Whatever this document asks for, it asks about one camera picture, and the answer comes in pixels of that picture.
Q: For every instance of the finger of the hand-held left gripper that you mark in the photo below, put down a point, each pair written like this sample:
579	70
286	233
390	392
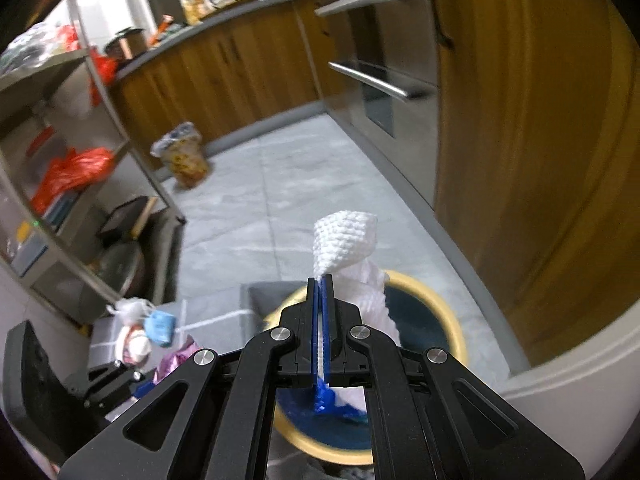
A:
107	385

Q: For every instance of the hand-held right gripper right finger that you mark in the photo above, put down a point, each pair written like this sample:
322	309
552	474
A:
345	345

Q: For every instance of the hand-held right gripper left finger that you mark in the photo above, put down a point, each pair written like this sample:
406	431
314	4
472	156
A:
300	340

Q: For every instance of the red floral paper cup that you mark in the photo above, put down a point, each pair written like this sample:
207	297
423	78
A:
137	347

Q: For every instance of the blue face mask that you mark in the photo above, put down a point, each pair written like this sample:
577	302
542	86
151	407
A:
160	327

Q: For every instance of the yellow-rimmed dark bin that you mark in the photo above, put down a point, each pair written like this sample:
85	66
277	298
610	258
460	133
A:
420	310

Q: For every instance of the white paper towel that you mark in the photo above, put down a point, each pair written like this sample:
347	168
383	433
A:
345	240

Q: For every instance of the grey checked floor mat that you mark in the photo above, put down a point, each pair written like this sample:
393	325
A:
260	300

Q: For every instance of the purple wrapper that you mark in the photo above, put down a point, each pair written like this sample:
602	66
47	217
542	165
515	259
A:
170	362

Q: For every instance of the pan with glass lid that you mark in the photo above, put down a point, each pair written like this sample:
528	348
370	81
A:
122	267

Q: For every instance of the floral bin with plastic liner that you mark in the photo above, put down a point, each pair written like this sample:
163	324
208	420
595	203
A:
187	160

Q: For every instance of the large red plastic bag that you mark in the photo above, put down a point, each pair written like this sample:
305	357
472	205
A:
75	167

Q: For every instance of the steel shelf rack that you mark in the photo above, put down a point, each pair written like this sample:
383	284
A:
120	130

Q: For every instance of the wooden kitchen cabinet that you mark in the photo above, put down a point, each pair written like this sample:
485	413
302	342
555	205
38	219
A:
525	160

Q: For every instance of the steel built-in oven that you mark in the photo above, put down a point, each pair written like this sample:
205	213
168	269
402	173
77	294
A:
395	50

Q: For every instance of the small red plastic bag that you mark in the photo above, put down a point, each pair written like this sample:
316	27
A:
105	72

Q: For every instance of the brown cooking pot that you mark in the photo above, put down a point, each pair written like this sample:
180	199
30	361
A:
125	45

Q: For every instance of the clear oil bottles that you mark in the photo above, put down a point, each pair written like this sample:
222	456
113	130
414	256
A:
195	7

